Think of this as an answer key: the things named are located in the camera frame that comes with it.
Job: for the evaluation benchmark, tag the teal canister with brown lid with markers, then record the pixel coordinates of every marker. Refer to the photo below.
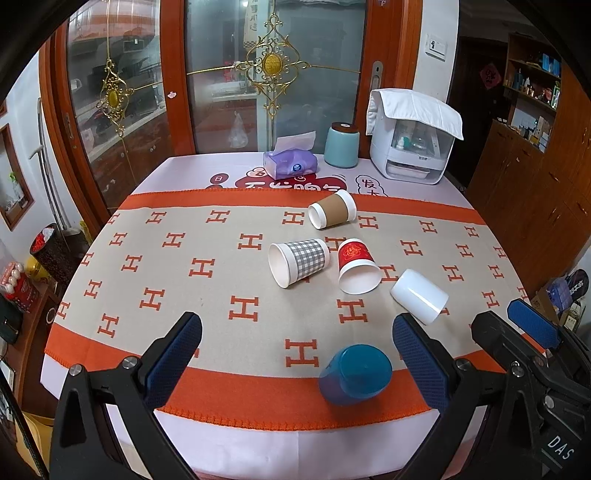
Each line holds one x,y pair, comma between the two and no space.
341,147

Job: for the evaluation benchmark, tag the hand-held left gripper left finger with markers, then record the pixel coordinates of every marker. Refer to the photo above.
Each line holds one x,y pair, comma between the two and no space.
173,360

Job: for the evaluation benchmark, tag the blue plastic cup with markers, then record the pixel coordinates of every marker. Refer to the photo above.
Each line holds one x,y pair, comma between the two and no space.
355,374

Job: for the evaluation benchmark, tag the white wall switch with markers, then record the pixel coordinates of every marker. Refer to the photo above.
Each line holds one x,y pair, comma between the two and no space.
436,46

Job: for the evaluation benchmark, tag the white countertop appliance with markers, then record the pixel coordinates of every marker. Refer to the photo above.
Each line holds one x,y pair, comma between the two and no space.
415,161

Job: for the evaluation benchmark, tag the white cloth cover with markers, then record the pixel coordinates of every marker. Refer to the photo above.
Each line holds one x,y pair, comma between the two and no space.
415,108

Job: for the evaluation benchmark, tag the orange patterned blanket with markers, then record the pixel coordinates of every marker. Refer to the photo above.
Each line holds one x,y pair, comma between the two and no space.
231,277

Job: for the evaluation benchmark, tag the purple tissue pack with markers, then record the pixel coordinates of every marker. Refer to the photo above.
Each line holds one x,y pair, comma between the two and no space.
288,164

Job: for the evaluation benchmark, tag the red wall decoration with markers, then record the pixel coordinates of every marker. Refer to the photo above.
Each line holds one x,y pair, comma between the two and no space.
490,77

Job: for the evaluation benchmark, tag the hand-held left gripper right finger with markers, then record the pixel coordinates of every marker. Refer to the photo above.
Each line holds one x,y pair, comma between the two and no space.
420,364

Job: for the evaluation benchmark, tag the white cup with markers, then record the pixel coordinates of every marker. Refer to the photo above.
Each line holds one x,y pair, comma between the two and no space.
418,295

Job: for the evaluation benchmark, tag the blue cardboard box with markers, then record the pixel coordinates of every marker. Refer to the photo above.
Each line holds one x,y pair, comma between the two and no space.
565,295

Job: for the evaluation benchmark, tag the clear plastic bag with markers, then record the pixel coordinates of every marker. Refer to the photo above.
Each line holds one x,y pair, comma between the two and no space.
238,134

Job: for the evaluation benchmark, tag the red egg carton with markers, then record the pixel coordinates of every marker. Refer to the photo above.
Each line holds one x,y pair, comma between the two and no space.
16,286

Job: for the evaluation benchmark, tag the wooden window frame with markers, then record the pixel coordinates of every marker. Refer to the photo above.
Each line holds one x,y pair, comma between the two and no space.
18,184

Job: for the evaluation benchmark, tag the grey checked paper cup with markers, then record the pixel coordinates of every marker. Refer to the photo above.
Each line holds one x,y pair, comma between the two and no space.
304,261

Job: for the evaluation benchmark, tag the grey metal pole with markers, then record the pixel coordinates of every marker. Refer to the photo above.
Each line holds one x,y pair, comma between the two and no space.
48,175

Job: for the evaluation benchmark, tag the dark patterned trash bin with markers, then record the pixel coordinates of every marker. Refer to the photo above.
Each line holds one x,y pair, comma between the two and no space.
55,261

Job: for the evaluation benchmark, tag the red paper cup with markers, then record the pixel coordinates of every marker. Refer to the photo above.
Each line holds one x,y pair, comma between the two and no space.
354,259

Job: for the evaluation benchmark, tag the wooden shelf cabinet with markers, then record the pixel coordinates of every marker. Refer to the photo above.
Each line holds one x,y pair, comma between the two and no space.
521,184

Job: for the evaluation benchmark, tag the glass door with gold ornament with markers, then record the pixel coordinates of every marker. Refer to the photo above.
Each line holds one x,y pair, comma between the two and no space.
115,115
304,69

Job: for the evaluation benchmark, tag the pink printed tablecloth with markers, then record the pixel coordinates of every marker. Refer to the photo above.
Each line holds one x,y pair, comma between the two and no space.
207,168

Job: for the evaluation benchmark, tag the brown sleeved paper cup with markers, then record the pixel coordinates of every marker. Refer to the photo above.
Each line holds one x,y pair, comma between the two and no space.
334,210

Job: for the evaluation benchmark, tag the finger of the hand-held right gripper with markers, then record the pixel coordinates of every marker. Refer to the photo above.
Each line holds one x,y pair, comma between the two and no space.
501,337
533,323

